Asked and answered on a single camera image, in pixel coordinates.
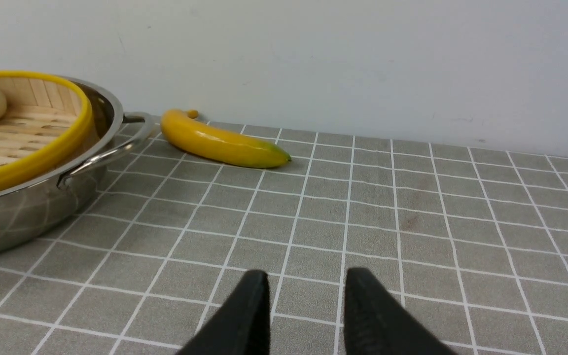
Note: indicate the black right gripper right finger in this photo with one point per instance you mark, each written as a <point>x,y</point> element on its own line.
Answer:
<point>376,324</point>

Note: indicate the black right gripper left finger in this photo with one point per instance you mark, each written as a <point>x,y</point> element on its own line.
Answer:
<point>241,326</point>

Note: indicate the yellow rimmed bamboo steamer basket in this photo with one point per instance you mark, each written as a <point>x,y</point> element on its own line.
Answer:
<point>48,118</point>

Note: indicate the stainless steel pot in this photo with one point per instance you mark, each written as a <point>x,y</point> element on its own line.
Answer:
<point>31,209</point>

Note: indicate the grey checkered tablecloth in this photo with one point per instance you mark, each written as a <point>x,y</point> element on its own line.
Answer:
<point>473,242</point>

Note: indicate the yellow banana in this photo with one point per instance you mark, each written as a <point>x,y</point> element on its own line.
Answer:
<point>184,131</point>

